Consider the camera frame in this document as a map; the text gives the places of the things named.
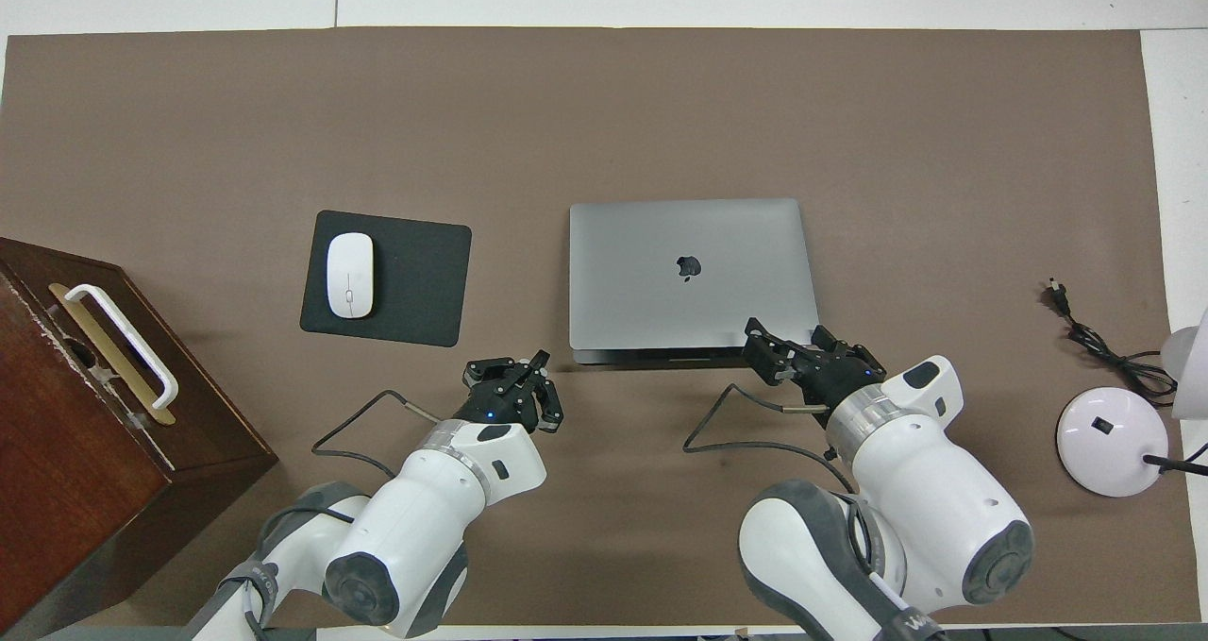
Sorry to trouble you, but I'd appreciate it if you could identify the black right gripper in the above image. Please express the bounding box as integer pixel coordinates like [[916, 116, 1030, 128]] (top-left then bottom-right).
[[741, 317, 888, 417]]

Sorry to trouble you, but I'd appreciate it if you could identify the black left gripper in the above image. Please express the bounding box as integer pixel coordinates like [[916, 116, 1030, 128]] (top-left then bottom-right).
[[457, 349, 565, 434]]

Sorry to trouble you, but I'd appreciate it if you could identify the grey Apple laptop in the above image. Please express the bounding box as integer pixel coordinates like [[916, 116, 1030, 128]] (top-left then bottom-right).
[[569, 198, 820, 366]]

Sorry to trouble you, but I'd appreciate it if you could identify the black mouse pad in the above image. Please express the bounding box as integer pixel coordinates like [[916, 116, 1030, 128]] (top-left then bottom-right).
[[300, 210, 473, 348]]

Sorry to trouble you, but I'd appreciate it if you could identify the white computer mouse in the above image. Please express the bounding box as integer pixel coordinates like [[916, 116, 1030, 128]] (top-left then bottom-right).
[[327, 232, 376, 320]]

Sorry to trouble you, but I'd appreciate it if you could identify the brown table mat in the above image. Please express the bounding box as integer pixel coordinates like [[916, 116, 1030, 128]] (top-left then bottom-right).
[[0, 27, 1201, 628]]

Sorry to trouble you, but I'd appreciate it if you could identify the white desk lamp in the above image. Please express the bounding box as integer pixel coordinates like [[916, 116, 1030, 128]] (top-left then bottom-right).
[[1056, 306, 1208, 498]]

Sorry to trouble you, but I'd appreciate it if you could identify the dark brown wooden box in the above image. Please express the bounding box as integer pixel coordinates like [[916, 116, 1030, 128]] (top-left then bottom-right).
[[0, 237, 279, 640]]

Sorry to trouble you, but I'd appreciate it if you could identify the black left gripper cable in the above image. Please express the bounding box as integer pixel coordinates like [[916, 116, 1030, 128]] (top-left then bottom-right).
[[311, 391, 445, 480]]

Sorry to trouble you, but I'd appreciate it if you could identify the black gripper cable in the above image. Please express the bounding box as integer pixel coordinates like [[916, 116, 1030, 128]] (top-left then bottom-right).
[[311, 391, 445, 480], [682, 382, 855, 496]]

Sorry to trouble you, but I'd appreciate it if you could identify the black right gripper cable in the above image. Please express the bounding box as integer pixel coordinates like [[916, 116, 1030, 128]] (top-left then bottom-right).
[[682, 382, 855, 496]]

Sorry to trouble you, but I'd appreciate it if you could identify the black lamp power cable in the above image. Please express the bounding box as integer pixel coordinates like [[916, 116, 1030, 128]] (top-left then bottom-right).
[[1048, 279, 1181, 406]]

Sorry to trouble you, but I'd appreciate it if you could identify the gold handle plate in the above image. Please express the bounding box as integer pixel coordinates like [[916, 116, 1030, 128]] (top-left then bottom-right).
[[47, 282, 177, 427]]

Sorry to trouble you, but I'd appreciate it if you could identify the white box handle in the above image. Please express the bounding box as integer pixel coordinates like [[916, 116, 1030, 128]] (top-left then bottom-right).
[[64, 283, 180, 411]]

